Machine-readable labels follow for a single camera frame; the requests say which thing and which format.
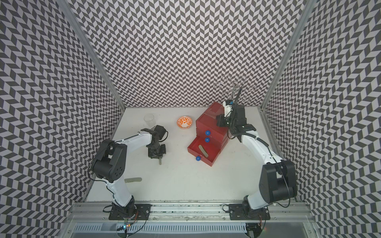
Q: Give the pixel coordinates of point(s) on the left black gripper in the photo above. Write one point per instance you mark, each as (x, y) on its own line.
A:
(152, 155)

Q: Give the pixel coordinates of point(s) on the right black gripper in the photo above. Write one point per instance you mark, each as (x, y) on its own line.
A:
(220, 119)

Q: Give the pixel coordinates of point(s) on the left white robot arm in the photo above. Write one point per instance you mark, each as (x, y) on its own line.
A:
(110, 160)

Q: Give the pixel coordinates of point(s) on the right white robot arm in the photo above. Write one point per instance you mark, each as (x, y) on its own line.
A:
(278, 176)

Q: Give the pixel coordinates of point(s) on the red drawer cabinet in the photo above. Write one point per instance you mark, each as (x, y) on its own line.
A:
(207, 122)

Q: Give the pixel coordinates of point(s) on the clear plastic cup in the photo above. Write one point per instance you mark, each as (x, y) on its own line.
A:
(150, 120)

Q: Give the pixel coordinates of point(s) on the orange patterned bowl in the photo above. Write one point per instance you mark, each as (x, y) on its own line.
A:
(184, 122)

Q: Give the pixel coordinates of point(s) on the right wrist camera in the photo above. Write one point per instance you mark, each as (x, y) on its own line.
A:
(228, 107)

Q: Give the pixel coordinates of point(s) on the chrome wire rack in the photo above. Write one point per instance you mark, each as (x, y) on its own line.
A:
(228, 87)

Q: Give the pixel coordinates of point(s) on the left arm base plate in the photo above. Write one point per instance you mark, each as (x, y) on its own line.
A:
(133, 212)

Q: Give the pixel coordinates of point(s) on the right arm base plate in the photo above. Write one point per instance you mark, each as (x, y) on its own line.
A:
(245, 212)

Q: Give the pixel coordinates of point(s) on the aluminium front rail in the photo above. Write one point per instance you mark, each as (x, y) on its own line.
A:
(90, 219)

